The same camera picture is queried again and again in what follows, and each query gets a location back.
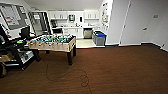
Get grey trash bin blue lid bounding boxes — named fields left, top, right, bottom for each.
left=94, top=33, right=108, bottom=47

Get foosball table wooden green field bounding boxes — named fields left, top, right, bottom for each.
left=27, top=34, right=78, bottom=67

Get black coffee machine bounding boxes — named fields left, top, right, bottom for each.
left=50, top=19, right=58, bottom=29

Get white upper cabinet small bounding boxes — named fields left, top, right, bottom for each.
left=48, top=10, right=69, bottom=20

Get stainless steel refrigerator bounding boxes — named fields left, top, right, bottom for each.
left=30, top=10, right=54, bottom=37

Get white door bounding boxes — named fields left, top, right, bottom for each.
left=119, top=0, right=158, bottom=47

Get white paper sheet on refrigerator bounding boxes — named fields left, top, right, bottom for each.
left=33, top=13, right=41, bottom=20

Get black computer monitor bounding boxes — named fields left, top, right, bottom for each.
left=19, top=25, right=32, bottom=40

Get small green cart item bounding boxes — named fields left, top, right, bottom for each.
left=16, top=40, right=26, bottom=46

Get small wall paper notices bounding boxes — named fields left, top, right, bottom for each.
left=101, top=21, right=111, bottom=33

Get thin black floor cable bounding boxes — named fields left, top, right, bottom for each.
left=40, top=51, right=92, bottom=89

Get white upper cabinet black handles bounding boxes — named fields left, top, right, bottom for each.
left=83, top=10, right=100, bottom=20

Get large white wall poster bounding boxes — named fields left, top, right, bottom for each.
left=101, top=2, right=111, bottom=21

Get black door handle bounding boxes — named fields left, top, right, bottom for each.
left=142, top=26, right=148, bottom=32

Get grey wall notice board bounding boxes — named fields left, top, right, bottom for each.
left=0, top=2, right=30, bottom=32

